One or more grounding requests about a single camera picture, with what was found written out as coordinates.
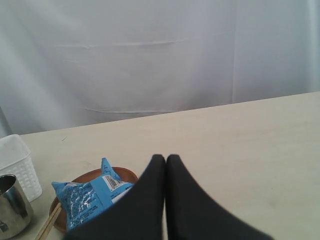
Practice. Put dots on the white backdrop cloth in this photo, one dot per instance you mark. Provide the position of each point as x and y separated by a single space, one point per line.
68 63

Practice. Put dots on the white perforated plastic basket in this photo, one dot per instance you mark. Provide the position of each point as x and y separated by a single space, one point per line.
15 159

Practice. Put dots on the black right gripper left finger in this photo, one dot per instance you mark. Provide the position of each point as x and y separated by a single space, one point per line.
138 215

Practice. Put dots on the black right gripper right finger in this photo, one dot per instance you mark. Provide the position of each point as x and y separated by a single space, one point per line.
191 214

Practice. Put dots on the blue snack bag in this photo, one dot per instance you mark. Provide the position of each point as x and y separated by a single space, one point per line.
85 201

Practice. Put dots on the stainless steel cup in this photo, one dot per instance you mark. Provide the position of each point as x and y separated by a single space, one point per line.
16 211

